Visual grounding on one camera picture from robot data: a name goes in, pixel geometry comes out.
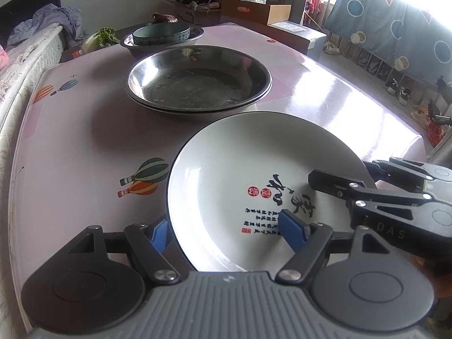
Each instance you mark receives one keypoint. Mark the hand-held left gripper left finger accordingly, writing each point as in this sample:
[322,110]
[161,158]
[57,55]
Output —
[159,236]

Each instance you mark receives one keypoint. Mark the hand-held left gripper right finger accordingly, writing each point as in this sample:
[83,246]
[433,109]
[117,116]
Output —
[291,227]

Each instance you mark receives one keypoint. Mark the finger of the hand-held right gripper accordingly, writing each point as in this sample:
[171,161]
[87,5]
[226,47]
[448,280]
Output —
[335,183]
[402,169]

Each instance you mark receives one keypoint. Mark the white calligraphy plate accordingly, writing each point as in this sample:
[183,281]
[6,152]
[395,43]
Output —
[229,155]

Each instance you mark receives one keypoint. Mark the small steel basin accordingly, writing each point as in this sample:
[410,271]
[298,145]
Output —
[141,51]

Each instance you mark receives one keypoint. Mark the green patterned ceramic bowl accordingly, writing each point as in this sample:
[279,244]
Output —
[159,37]

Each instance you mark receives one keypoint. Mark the pink and white shoe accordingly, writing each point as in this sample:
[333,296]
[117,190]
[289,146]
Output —
[420,118]

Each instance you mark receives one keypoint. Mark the black and white shoe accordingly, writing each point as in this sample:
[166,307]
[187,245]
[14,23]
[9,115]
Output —
[392,86]
[404,96]

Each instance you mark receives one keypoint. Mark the pink balloon print tablecloth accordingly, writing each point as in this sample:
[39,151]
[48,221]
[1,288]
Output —
[88,130]

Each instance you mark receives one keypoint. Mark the large steel basin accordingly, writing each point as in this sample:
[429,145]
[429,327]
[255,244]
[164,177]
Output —
[197,81]
[183,110]

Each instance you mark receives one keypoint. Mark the grey storage box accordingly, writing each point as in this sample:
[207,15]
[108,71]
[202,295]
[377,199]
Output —
[310,39]

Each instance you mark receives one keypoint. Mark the blue blanket with circles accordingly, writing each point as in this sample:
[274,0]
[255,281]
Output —
[381,17]

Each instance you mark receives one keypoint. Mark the long brown cardboard box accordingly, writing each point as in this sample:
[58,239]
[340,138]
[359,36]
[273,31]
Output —
[247,9]

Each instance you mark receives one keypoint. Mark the green leafy lettuce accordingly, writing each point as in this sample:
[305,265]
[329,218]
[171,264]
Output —
[106,37]

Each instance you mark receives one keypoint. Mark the white quilted mattress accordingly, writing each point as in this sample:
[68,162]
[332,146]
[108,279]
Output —
[21,70]

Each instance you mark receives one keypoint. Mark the red onion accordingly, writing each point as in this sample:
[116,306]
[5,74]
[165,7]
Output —
[166,17]

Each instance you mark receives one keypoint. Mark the open cardboard box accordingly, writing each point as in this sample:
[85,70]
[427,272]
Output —
[187,16]

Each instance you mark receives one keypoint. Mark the pink printed blanket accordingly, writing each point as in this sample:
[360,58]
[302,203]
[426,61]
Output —
[2,58]

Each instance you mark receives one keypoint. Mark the blue-grey crumpled cloth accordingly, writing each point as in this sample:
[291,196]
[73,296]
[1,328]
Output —
[53,17]

